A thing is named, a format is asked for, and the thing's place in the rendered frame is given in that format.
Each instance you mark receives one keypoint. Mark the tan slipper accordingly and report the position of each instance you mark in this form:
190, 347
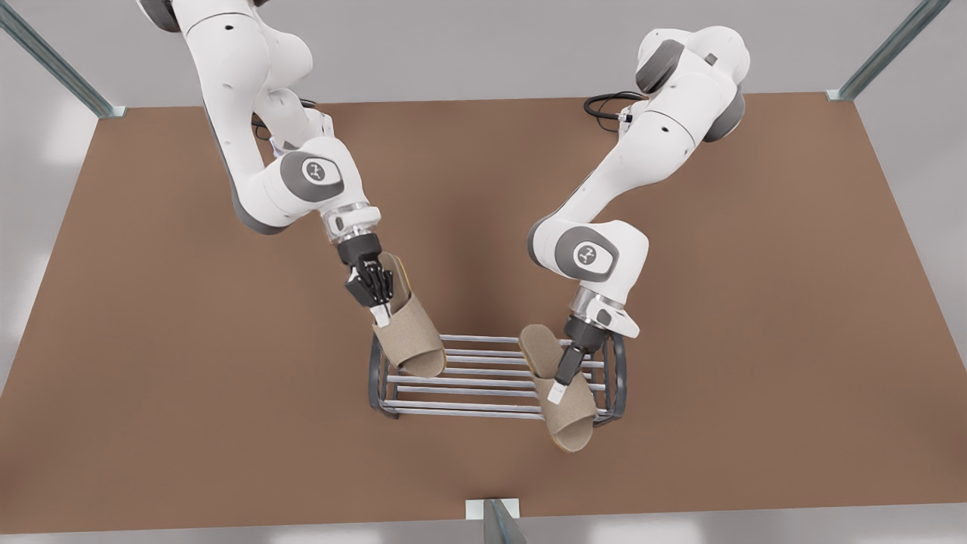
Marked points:
412, 332
555, 393

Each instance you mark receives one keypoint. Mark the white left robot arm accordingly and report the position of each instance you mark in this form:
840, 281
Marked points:
665, 143

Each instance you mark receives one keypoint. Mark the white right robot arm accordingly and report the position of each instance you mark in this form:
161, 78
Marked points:
249, 91

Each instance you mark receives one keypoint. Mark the grey metal shoe rack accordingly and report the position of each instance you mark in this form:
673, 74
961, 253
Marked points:
483, 381

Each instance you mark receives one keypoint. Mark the silver frame post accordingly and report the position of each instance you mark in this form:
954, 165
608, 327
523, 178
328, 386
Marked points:
53, 64
884, 53
495, 521

